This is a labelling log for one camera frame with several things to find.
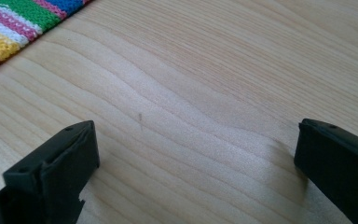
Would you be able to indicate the multicoloured striped woven cloth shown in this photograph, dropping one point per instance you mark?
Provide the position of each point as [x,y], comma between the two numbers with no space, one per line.
[15,25]

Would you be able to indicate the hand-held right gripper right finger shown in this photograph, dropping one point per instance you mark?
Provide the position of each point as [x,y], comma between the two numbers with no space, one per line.
[341,168]

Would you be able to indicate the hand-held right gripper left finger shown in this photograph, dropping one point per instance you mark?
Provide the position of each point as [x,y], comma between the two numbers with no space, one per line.
[59,168]

